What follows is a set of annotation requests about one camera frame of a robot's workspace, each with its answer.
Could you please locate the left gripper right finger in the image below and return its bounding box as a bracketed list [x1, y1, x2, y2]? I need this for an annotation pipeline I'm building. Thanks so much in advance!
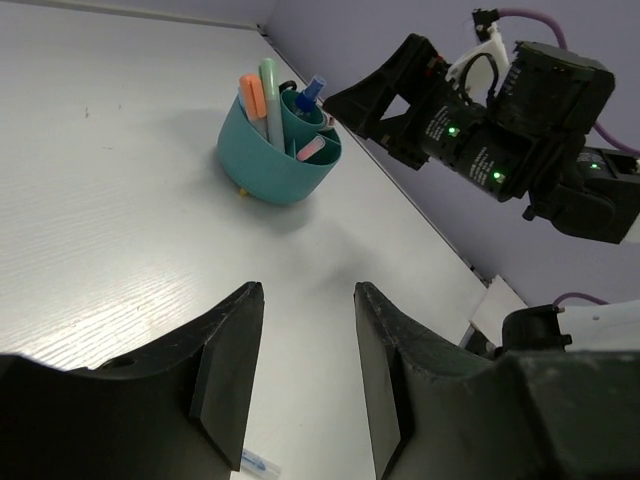
[354, 282, 639, 479]

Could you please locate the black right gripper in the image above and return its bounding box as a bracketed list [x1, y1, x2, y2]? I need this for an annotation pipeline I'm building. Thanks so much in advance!
[323, 33, 615, 202]

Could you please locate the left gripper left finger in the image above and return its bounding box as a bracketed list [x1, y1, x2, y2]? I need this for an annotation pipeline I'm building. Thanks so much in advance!
[1, 282, 264, 479]

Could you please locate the blue pen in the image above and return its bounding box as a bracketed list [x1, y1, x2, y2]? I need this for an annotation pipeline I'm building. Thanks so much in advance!
[241, 448, 281, 480]

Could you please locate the small blue-cap glue bottle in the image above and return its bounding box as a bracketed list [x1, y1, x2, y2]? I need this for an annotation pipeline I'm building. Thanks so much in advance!
[293, 75, 326, 117]

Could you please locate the pink eraser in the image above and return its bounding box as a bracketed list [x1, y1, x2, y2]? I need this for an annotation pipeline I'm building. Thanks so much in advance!
[296, 135, 326, 162]

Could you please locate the green highlighter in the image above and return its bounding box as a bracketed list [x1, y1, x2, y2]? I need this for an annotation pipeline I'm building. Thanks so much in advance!
[259, 58, 285, 152]

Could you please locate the orange capped highlighter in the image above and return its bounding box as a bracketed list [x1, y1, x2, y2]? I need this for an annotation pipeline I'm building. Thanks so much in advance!
[239, 74, 267, 139]

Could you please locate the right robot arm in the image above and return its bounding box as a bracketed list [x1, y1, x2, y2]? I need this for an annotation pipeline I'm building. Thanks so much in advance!
[323, 34, 639, 244]

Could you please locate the teal round organizer container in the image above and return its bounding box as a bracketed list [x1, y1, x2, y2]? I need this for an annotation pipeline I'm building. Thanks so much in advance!
[217, 90, 342, 205]

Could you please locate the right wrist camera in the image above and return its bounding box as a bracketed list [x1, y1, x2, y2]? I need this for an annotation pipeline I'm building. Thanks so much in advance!
[446, 9, 510, 97]

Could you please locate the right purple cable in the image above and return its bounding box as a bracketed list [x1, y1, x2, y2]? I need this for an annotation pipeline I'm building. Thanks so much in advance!
[494, 7, 640, 156]

